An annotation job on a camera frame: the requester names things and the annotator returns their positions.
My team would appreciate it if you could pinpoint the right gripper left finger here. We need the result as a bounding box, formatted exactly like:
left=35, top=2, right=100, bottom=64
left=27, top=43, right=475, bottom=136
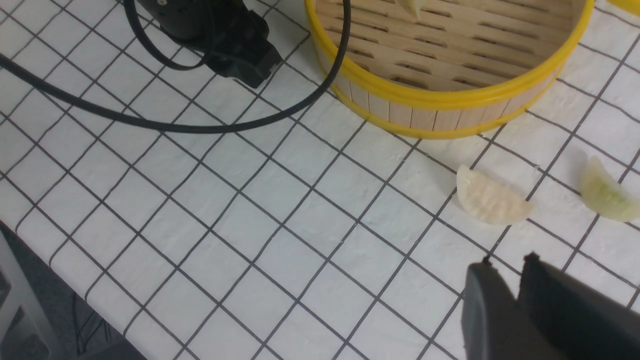
left=461, top=257, right=566, bottom=360

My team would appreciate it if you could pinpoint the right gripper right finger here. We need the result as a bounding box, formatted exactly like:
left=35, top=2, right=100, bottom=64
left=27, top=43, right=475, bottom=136
left=518, top=253, right=640, bottom=360

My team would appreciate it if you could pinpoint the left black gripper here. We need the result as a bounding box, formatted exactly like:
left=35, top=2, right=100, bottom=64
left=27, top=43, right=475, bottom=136
left=137, top=0, right=282, bottom=89

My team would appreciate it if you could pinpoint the white dumpling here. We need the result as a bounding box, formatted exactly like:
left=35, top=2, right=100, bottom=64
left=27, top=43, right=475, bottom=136
left=455, top=164, right=533, bottom=226

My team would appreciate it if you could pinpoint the green dumpling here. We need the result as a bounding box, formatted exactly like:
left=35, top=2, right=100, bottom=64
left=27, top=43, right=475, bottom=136
left=579, top=156, right=640, bottom=223
left=398, top=0, right=427, bottom=20

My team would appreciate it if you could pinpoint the bamboo steamer tray yellow rim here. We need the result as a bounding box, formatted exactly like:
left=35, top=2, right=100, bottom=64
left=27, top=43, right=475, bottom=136
left=331, top=0, right=594, bottom=140

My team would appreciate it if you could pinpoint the woven bamboo steamer lid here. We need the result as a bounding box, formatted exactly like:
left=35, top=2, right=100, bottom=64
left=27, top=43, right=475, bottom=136
left=610, top=0, right=640, bottom=17

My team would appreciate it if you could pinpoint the white grid-pattern tablecloth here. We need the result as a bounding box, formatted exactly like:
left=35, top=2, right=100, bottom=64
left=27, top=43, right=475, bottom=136
left=0, top=0, right=640, bottom=360

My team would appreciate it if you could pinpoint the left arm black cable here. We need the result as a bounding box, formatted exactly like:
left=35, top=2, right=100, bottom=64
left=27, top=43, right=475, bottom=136
left=0, top=0, right=352, bottom=135

